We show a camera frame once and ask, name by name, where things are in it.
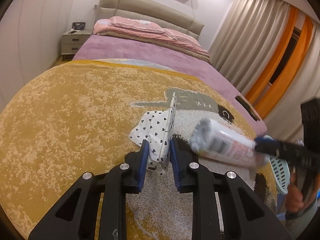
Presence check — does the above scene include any white heart pattern wrapper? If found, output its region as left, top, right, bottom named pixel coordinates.
left=129, top=93, right=177, bottom=176

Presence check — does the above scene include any person right hand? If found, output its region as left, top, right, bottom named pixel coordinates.
left=285, top=172, right=319, bottom=213

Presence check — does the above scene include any light blue plastic basket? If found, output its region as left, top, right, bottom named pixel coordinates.
left=263, top=135, right=292, bottom=196

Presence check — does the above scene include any beige right curtain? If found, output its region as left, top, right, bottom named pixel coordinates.
left=265, top=24, right=319, bottom=142

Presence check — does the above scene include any beige curtain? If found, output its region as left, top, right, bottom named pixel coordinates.
left=265, top=24, right=319, bottom=142
left=209, top=0, right=291, bottom=95

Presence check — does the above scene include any orange curtain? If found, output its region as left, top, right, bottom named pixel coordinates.
left=245, top=6, right=315, bottom=120

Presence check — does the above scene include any yellow panda rug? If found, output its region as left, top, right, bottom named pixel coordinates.
left=1, top=60, right=266, bottom=238

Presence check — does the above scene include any beige left curtain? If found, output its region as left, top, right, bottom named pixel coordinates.
left=209, top=0, right=291, bottom=95

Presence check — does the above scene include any bed with purple cover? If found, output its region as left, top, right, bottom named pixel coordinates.
left=73, top=35, right=267, bottom=135

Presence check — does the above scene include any pink pillow right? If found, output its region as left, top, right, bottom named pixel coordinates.
left=163, top=28, right=201, bottom=48

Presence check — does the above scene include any pink pillow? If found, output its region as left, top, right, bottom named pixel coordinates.
left=163, top=28, right=201, bottom=48
left=110, top=16, right=164, bottom=34

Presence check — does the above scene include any pink pillow left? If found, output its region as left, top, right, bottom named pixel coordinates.
left=110, top=16, right=164, bottom=34

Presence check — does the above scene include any folded pink striped quilt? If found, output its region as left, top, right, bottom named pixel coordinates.
left=93, top=19, right=210, bottom=63

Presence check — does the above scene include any bedside table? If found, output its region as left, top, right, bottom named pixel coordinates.
left=61, top=30, right=93, bottom=60

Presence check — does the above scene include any beige padded headboard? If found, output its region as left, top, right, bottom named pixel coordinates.
left=94, top=0, right=204, bottom=40

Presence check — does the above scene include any white wardrobe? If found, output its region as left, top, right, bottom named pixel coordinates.
left=1, top=0, right=73, bottom=108

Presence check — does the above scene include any picture frame on nightstand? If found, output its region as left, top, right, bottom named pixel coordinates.
left=71, top=22, right=86, bottom=30

